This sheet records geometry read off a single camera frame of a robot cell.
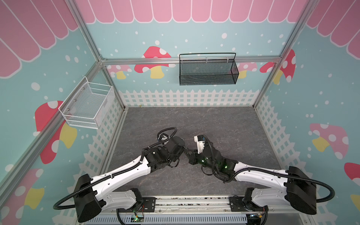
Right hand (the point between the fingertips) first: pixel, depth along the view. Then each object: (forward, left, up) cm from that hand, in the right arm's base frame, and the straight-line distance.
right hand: (182, 152), depth 74 cm
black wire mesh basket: (+53, -15, +17) cm, 57 cm away
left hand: (+3, -1, 0) cm, 3 cm away
